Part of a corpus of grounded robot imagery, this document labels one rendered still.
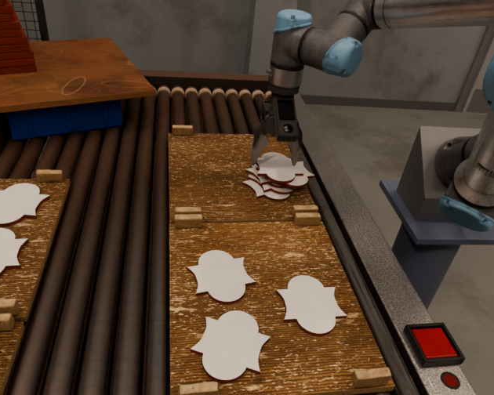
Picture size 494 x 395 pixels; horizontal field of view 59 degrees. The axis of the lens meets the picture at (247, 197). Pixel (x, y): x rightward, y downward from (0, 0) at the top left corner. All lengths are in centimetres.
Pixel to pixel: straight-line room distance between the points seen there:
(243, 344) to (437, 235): 66
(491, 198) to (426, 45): 331
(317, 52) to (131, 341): 63
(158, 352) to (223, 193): 44
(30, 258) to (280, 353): 50
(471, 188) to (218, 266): 53
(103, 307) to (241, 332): 25
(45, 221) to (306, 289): 56
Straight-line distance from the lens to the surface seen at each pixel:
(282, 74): 97
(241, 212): 100
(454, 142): 124
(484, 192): 97
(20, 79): 142
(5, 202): 107
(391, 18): 93
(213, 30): 371
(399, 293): 95
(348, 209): 112
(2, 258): 93
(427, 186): 121
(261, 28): 344
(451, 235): 124
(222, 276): 84
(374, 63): 409
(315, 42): 92
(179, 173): 112
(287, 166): 110
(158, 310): 82
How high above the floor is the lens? 155
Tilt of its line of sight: 36 degrees down
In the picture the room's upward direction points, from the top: 7 degrees clockwise
